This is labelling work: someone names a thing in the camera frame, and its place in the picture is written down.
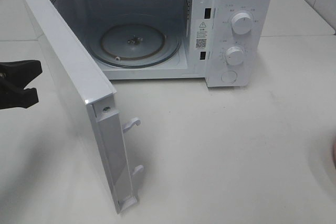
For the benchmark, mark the white microwave oven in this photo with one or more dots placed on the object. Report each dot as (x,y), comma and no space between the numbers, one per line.
(89,19)

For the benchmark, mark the glass microwave turntable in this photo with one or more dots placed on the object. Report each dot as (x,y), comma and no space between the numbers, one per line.
(137,45)

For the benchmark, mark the white microwave knob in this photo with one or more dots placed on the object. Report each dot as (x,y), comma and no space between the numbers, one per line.
(241,22)
(234,56)

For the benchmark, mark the white microwave door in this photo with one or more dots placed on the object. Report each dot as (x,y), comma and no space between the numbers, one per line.
(88,97)

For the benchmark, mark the pink round plate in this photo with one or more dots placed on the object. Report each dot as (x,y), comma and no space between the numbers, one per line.
(334,152)

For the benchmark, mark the white round door button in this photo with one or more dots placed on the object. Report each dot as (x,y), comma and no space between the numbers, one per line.
(229,77)

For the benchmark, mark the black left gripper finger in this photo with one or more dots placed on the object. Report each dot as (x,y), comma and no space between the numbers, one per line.
(19,74)
(14,95)

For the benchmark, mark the white warning label sticker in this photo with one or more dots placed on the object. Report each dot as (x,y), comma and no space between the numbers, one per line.
(201,34)

